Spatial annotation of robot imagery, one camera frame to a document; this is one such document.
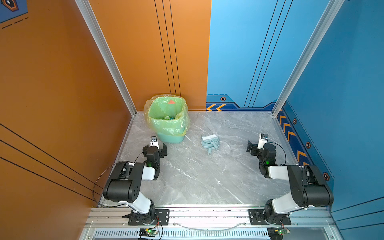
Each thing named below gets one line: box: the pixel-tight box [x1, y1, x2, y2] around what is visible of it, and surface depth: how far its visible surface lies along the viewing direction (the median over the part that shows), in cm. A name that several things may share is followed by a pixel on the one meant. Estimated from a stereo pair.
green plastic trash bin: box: [148, 96, 189, 143], surface depth 93 cm
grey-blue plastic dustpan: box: [201, 134, 220, 157], surface depth 101 cm
